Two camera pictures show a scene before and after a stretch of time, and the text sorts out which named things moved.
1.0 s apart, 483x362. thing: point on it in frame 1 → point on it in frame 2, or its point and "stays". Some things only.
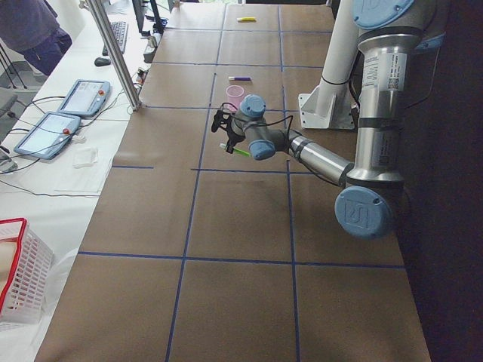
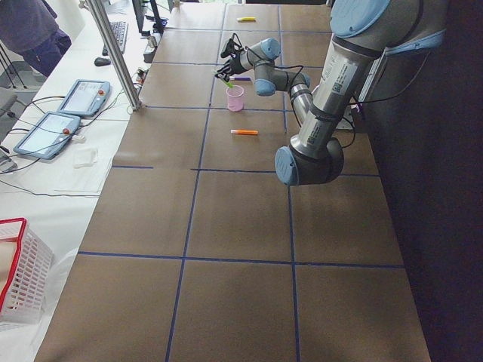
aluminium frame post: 119,59 stays
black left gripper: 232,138 → 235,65
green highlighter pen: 223,145 → 228,83
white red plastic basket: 26,271 stays
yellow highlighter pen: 247,19 stays
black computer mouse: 102,62 stays
